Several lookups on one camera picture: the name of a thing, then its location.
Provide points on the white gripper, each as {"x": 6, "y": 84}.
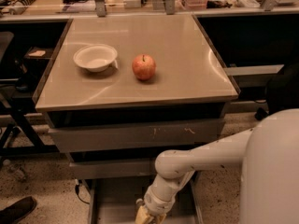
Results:
{"x": 154, "y": 202}

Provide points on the clear plastic water bottle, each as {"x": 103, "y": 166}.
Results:
{"x": 139, "y": 202}

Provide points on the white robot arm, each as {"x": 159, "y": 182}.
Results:
{"x": 269, "y": 155}

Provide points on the open bottom drawer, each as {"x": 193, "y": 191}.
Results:
{"x": 113, "y": 201}

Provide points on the middle grey drawer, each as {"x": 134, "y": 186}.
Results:
{"x": 129, "y": 168}

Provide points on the grey drawer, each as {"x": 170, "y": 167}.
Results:
{"x": 135, "y": 135}
{"x": 129, "y": 168}

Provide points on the top grey drawer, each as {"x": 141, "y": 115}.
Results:
{"x": 135, "y": 135}

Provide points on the grey drawer cabinet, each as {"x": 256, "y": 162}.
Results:
{"x": 189, "y": 82}

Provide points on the plastic bottle on floor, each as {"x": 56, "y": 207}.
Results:
{"x": 15, "y": 170}

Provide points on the red apple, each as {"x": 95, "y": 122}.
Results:
{"x": 143, "y": 67}

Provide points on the white paper bowl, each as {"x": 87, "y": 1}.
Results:
{"x": 95, "y": 58}

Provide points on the black office chair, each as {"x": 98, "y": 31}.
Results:
{"x": 282, "y": 91}

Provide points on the black desk frame left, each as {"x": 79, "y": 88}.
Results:
{"x": 20, "y": 122}

